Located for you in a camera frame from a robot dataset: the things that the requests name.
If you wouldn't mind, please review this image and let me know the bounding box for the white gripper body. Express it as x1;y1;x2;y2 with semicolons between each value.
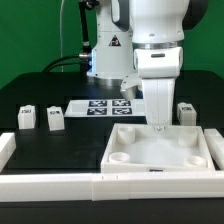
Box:
120;47;183;128

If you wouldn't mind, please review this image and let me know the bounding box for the white square tabletop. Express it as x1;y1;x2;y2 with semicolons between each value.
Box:
101;123;215;173

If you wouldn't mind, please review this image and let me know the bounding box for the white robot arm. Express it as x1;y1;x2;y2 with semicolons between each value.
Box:
87;0;208;130

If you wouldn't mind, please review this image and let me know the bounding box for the white right fence wall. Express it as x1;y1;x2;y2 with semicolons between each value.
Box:
204;129;224;171

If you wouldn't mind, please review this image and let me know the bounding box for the white fence wall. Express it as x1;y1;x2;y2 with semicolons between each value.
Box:
0;171;224;202
0;133;16;172
204;129;224;171

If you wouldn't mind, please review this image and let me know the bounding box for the white front fence wall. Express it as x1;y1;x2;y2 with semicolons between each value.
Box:
0;171;224;202

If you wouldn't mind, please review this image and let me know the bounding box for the white marker base plate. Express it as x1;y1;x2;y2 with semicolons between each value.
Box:
65;99;145;117

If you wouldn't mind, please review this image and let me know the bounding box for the grey thin cable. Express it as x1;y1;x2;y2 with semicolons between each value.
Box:
59;0;66;73

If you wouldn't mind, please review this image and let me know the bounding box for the black cable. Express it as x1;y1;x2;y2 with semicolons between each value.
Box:
41;54;92;73

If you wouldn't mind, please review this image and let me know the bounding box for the white left fence wall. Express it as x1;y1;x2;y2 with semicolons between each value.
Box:
0;133;16;172

